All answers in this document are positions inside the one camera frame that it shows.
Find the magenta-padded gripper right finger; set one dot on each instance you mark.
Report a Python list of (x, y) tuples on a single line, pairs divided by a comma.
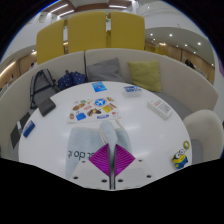
[(124, 159)]

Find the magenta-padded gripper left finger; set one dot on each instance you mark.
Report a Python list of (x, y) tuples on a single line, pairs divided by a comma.
[(100, 160)]

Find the light blue towel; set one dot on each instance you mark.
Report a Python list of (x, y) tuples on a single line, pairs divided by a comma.
[(83, 143)]

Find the colourful sticker sheet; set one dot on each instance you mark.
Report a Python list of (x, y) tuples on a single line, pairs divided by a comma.
[(93, 109)]

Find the yellow cartoon figure toy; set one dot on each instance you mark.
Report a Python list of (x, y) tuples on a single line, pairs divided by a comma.
[(180, 158)]

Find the white flat box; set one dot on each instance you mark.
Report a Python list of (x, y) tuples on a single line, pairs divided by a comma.
[(160, 109)]

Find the small blue and white box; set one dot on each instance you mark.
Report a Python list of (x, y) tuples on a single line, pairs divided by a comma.
[(132, 90)]

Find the small blue card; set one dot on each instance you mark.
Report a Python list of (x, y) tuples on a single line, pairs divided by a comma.
[(99, 86)]

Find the navy dotted bag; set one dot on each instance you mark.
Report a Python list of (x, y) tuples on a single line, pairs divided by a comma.
[(71, 80)]

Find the olive yellow cushion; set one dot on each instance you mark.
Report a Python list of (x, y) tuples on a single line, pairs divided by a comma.
[(145, 76)]

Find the white upholstered chair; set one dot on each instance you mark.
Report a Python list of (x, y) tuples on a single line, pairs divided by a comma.
[(206, 131)]

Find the small white oblong box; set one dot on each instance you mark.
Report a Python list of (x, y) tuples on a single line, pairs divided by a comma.
[(19, 126)]

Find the grey cushion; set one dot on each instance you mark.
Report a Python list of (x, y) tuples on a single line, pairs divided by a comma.
[(106, 70)]

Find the grey backpack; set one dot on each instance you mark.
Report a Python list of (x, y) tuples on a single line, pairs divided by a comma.
[(42, 85)]

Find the curved beige sofa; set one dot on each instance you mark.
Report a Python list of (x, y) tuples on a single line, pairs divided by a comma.
[(186, 86)]

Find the person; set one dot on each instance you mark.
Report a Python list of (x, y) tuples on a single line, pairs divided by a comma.
[(190, 63)]

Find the yellow upright panel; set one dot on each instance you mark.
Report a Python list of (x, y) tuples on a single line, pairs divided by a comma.
[(50, 41), (86, 31), (128, 30)]

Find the ceiling lights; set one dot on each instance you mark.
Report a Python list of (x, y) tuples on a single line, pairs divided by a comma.
[(83, 6)]

